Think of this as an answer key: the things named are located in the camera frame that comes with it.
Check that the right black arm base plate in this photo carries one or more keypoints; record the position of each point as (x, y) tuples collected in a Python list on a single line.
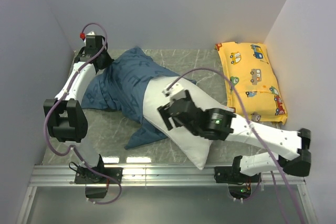
[(240, 186)]

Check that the yellow car print pillow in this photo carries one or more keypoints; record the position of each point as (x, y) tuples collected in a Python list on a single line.
[(248, 68)]

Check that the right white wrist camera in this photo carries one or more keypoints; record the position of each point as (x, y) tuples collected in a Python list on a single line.
[(174, 90)]

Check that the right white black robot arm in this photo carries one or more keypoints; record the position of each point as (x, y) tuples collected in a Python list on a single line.
[(286, 151)]

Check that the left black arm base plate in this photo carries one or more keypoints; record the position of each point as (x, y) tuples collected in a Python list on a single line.
[(96, 186)]

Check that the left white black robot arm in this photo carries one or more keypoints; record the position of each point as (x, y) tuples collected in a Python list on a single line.
[(65, 119)]

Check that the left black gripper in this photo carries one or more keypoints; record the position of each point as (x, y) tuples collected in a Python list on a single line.
[(109, 60)]

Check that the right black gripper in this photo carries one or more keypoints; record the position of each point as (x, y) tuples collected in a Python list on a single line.
[(163, 111)]

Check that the blue cartoon mouse pillowcase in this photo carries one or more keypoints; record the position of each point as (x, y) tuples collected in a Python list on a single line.
[(121, 87)]

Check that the aluminium mounting rail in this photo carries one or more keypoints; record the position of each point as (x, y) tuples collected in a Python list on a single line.
[(132, 175)]

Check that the white pillow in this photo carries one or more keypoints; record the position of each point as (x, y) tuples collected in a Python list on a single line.
[(194, 147)]

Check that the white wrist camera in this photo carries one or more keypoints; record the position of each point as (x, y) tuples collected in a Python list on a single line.
[(83, 35), (174, 90)]

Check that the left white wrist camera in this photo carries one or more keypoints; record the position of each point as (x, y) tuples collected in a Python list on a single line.
[(83, 35)]

